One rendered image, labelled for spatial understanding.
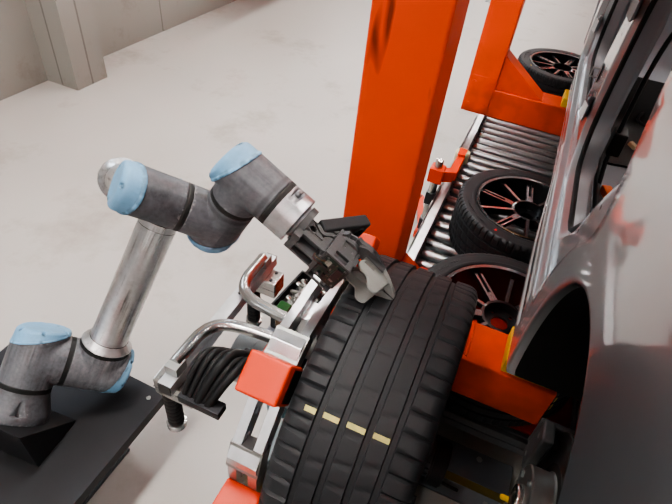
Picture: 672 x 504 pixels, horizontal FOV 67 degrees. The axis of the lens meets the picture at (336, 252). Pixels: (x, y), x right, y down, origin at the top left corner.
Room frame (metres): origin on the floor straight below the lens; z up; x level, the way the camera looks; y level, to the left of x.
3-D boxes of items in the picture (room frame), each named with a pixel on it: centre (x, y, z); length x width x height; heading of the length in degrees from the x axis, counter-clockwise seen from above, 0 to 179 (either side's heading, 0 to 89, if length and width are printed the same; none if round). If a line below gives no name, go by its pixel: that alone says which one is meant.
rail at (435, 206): (2.27, -0.54, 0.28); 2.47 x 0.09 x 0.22; 161
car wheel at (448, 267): (1.28, -0.64, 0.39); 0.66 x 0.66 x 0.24
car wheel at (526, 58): (3.88, -1.50, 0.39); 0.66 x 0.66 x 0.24
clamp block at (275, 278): (0.88, 0.17, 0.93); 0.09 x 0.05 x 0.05; 71
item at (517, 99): (2.81, -1.04, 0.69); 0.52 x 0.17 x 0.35; 71
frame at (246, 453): (0.66, 0.03, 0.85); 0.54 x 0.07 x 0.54; 161
